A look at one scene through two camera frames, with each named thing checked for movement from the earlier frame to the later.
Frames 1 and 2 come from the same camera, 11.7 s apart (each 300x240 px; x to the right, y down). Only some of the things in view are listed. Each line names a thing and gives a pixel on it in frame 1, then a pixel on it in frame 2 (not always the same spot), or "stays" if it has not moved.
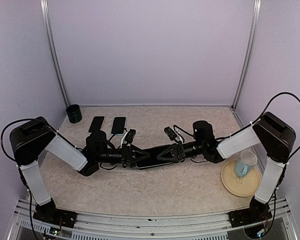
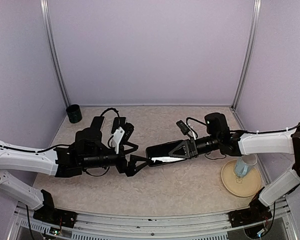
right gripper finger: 171,159 → 186,155
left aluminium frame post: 45,20 stays
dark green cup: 74,113 stays
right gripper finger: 159,156 → 185,145
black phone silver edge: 153,160 stays
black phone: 96,124 stays
